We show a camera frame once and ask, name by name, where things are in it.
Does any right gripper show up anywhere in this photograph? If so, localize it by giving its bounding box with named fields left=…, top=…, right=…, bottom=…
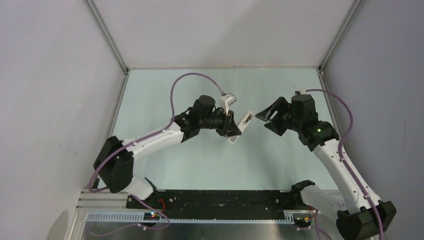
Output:
left=256, top=96, right=302, bottom=136

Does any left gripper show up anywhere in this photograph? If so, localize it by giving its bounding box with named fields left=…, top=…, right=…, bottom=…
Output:
left=198, top=106, right=241, bottom=137

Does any white remote control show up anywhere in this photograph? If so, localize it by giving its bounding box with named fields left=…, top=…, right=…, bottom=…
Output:
left=227, top=110, right=255, bottom=144

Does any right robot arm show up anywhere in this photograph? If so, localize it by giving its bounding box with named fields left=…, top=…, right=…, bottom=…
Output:
left=255, top=92, right=397, bottom=240

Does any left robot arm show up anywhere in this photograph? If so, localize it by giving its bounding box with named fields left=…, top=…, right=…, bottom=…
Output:
left=93, top=93, right=242, bottom=208

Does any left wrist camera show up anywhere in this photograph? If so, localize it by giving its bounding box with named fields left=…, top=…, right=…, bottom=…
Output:
left=218, top=93, right=237, bottom=115

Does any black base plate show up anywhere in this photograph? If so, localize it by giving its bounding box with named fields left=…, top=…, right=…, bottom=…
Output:
left=144, top=189, right=315, bottom=220

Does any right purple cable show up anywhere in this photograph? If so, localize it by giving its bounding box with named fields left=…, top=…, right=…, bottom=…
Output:
left=304, top=88, right=385, bottom=240

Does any purple cable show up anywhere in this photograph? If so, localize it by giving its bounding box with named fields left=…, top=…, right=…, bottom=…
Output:
left=87, top=72, right=226, bottom=231
left=304, top=88, right=385, bottom=240

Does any white slotted cable duct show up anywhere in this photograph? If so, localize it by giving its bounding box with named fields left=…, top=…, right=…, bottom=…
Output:
left=85, top=211, right=295, bottom=224

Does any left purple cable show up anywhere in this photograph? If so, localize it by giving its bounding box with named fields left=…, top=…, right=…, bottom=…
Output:
left=87, top=72, right=226, bottom=231

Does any aluminium frame rail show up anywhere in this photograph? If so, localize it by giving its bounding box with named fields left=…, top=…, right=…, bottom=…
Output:
left=83, top=0, right=129, bottom=75

